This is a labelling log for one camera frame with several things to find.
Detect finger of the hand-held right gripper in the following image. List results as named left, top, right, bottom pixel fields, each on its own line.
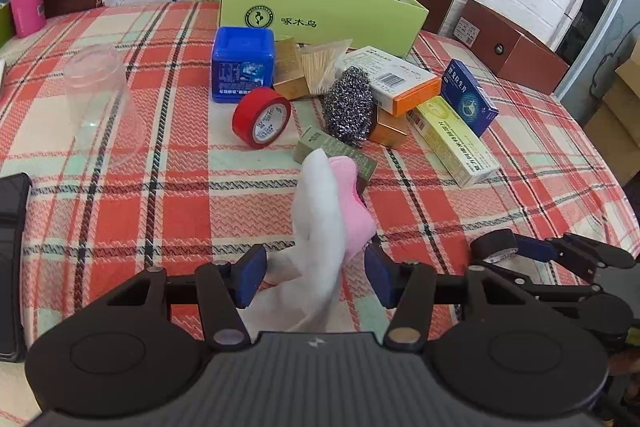
left=515, top=232, right=637, bottom=280
left=470, top=261, right=608, bottom=304

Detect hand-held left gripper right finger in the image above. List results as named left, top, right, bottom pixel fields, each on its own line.
left=364, top=244, right=507, bottom=353

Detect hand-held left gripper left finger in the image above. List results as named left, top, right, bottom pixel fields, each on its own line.
left=105, top=244, right=268, bottom=351

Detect black tape roll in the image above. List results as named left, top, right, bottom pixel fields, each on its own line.
left=470, top=229, right=519, bottom=264

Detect pink cloth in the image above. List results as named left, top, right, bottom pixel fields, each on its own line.
left=327, top=157, right=376, bottom=254

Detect white cloth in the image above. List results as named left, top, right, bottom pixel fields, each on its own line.
left=242, top=148, right=347, bottom=340

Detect blue medicine box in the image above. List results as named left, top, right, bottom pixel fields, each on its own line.
left=440, top=59, right=500, bottom=138

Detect steel wool scourer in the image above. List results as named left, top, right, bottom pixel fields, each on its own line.
left=321, top=67, right=373, bottom=148

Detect white and orange medicine box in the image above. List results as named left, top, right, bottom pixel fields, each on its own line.
left=336, top=46, right=442, bottom=116

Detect clear plastic cup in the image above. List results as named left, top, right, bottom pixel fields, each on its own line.
left=62, top=46, right=148, bottom=165

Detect light green cardboard box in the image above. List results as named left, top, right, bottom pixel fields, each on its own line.
left=217, top=0, right=430, bottom=58

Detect plaid tablecloth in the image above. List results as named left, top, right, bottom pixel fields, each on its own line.
left=0, top=0, right=640, bottom=358

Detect yellow and white long box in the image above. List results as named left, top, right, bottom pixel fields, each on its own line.
left=406, top=96, right=501, bottom=188

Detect orange small box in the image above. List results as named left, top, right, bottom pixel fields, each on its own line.
left=369, top=107, right=408, bottom=148

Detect olive green small box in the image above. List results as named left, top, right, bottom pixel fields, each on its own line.
left=295, top=126, right=378, bottom=195

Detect red tape roll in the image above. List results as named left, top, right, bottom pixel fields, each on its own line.
left=232, top=87, right=292, bottom=151

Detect tan cardboard cartons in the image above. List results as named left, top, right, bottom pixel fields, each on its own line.
left=584, top=52, right=640, bottom=188

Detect brown cardboard box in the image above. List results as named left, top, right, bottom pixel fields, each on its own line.
left=452, top=0, right=571, bottom=96

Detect gold small box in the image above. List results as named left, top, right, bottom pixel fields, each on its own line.
left=272, top=38, right=308, bottom=100

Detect blue square plastic container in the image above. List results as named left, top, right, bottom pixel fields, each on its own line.
left=211, top=27, right=277, bottom=104

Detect bag of cotton swabs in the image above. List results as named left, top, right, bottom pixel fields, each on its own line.
left=297, top=39, right=353, bottom=96

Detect black flat device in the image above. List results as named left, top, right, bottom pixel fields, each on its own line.
left=0, top=173, right=33, bottom=363

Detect light green box edge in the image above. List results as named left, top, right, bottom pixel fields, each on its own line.
left=0, top=0, right=15, bottom=48

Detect grey door frame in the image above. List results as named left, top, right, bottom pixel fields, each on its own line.
left=552, top=0, right=640, bottom=98

